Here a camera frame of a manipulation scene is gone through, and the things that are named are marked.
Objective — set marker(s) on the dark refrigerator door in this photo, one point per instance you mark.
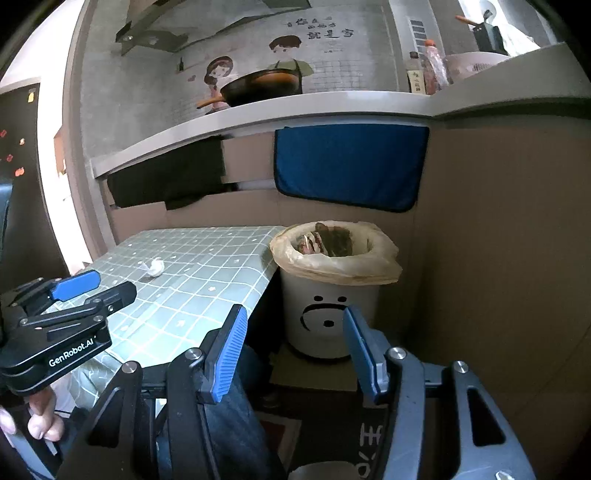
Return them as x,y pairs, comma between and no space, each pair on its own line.
30,249

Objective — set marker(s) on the black wok with wooden handle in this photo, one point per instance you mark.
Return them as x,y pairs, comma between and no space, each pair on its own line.
257,86

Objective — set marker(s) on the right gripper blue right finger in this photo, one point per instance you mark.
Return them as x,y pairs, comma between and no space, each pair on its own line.
367,349

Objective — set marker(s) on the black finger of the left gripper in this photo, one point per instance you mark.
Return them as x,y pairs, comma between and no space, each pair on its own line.
113,299

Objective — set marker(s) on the black cloth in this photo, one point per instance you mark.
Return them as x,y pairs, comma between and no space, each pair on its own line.
177,178

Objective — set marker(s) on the white crumpled tissue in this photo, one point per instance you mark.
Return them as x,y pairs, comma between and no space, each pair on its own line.
153,269

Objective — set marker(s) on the grey kitchen countertop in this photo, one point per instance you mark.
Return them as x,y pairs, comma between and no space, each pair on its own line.
546,75

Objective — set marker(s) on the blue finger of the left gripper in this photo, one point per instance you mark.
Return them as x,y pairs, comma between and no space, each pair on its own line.
67,289

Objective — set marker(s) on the plastic bottle orange cap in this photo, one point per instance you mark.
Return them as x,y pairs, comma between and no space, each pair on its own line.
436,72

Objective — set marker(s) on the black knife holder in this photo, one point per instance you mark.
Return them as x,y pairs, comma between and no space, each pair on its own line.
488,37

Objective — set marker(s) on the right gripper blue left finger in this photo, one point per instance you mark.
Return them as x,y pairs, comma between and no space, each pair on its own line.
222,348

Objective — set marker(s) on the range hood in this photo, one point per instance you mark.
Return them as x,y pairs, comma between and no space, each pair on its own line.
171,25

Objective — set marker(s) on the blue towel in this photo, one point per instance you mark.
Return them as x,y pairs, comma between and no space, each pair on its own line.
376,166

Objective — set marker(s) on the white trash can with face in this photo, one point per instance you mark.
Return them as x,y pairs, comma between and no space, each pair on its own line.
314,312

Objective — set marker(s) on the pink plastic basket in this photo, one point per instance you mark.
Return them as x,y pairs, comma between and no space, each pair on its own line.
465,65

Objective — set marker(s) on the sauce bottle with label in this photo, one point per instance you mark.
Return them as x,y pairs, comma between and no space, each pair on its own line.
415,74

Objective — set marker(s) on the person's left hand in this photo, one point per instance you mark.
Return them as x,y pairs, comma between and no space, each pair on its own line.
43,423

